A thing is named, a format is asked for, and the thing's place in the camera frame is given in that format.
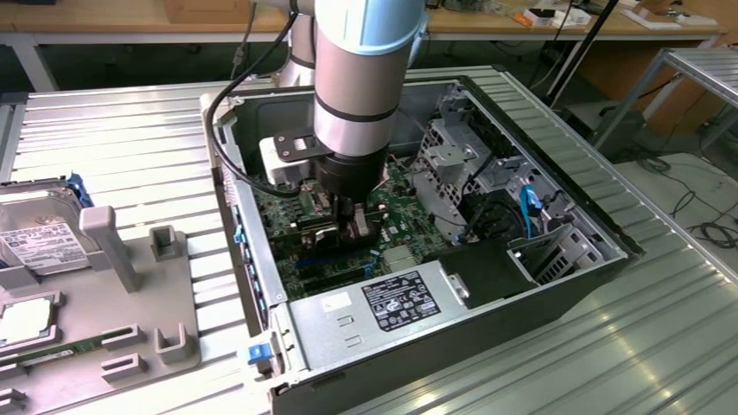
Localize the blue disk bracket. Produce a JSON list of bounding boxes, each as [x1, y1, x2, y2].
[[60, 172, 95, 211]]

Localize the silver power supply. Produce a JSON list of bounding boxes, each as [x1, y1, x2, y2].
[[286, 259, 472, 374]]

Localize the silver disk bay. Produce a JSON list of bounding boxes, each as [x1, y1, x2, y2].
[[504, 222, 614, 287]]

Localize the green motherboard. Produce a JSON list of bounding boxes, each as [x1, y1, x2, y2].
[[251, 159, 446, 299]]

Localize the grey parts rack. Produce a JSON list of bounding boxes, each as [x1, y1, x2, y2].
[[0, 206, 203, 415]]

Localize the black open PC case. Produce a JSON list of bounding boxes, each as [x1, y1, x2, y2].
[[199, 73, 646, 415]]

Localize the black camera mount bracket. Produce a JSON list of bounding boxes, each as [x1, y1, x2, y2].
[[271, 129, 326, 164]]

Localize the long black expansion slot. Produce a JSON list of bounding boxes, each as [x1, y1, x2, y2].
[[302, 267, 374, 295]]

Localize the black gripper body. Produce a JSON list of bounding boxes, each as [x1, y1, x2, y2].
[[314, 145, 390, 205]]

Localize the black floor cables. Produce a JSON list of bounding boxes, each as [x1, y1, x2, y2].
[[627, 146, 738, 252]]

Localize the white flat box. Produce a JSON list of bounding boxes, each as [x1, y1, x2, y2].
[[550, 10, 594, 28]]

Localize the green loose RAM stick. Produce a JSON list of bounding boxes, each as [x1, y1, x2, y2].
[[0, 335, 111, 375]]

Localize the black plastic shroud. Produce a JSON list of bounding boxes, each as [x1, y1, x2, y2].
[[423, 239, 540, 309]]

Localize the wooden desk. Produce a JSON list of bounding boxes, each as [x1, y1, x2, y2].
[[0, 0, 729, 93]]

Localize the metal frame table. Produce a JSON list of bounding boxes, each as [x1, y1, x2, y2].
[[590, 47, 738, 150]]

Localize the black graphics card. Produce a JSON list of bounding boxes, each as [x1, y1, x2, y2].
[[291, 220, 382, 263]]

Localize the orange white small box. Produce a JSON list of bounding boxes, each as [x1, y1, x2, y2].
[[514, 11, 555, 29]]

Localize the silver hard disk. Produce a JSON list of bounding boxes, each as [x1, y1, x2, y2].
[[0, 179, 97, 278]]

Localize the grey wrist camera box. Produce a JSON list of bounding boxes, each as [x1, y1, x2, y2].
[[258, 136, 316, 191]]

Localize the CPU chip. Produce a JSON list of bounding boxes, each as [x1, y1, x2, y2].
[[0, 297, 56, 342]]

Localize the thin cable with plug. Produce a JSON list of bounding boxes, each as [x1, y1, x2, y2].
[[232, 0, 256, 80]]

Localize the CPU socket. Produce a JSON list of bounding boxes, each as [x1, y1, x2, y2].
[[299, 181, 336, 217]]

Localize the silver drive cage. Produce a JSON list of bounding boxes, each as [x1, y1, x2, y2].
[[410, 117, 555, 237]]

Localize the blue SATA wire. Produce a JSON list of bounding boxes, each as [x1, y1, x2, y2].
[[518, 184, 547, 241]]

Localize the black equipment box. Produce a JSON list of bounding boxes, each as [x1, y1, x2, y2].
[[562, 101, 647, 161]]

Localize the black slanted pole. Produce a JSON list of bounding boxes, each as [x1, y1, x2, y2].
[[544, 0, 622, 103]]

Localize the black power wire bundle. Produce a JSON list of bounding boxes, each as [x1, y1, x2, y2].
[[460, 192, 523, 243]]

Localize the silver chipset heatsink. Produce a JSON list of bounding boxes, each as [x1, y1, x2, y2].
[[379, 248, 418, 267]]

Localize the white paper stack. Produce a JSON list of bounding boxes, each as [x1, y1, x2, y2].
[[619, 6, 685, 30]]

